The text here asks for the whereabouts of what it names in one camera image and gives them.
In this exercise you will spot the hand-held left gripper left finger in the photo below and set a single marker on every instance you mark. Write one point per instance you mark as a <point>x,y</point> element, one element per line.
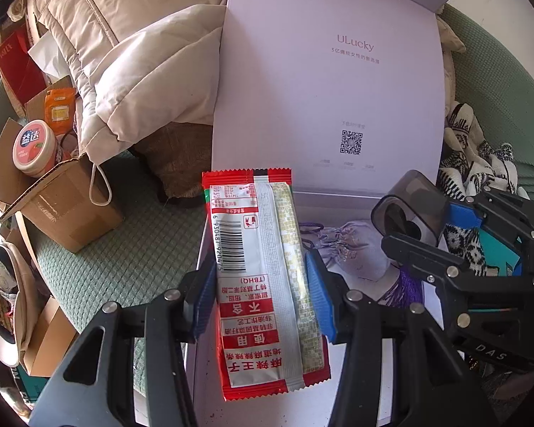
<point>202,302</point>

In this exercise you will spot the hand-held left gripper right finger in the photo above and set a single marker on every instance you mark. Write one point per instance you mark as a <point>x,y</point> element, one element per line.
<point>320,293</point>

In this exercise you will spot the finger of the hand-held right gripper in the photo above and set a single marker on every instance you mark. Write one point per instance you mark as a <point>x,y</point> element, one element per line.
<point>465,213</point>
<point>427,260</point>

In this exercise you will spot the purple tassel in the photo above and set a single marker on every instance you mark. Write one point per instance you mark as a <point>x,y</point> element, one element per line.
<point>407,284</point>

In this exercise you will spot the grey translucent case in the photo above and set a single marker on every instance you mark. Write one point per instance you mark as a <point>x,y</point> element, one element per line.
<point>422,195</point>

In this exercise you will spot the red white long snack packet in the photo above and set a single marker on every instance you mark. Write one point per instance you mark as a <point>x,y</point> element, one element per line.
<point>249,275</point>

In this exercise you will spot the lavender gift box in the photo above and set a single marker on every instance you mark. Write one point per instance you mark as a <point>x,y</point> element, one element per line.
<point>329,98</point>

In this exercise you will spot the teal bubble mailer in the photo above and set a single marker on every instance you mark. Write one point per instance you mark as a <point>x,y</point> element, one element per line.
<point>498,249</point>

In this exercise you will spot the black white patterned scarf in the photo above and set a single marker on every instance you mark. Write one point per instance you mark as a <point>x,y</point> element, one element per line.
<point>463,142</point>

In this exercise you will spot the green sofa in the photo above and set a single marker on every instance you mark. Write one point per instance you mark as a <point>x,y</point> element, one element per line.
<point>129,253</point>

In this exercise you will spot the brown pillow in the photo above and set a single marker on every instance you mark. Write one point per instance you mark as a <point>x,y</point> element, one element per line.
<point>178,160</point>

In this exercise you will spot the stacked cardboard boxes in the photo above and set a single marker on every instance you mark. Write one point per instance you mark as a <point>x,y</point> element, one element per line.
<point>49,338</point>

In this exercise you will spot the small open cardboard box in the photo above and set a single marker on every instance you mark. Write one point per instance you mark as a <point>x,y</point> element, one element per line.
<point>62,213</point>

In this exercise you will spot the khaki coat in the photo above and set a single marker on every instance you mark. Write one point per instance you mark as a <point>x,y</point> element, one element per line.
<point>449,35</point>

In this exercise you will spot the beige cap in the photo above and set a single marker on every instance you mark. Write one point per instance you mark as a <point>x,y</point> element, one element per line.
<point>9,302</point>

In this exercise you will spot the teal black box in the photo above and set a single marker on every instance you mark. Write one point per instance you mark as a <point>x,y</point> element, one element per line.
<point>26,387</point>

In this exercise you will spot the pink jar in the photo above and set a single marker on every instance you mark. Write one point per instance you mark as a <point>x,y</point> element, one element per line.
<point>35,149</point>

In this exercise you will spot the orange packet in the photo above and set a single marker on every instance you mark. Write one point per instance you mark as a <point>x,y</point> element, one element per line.
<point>61,111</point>

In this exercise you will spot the beige puffer jacket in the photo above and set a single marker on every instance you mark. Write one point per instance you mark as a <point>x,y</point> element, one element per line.
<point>138,53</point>

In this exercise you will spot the white paper sheet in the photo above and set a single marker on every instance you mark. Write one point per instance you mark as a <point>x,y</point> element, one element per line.
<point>49,55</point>

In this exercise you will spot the red box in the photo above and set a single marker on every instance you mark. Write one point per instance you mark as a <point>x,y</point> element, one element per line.
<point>18,66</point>

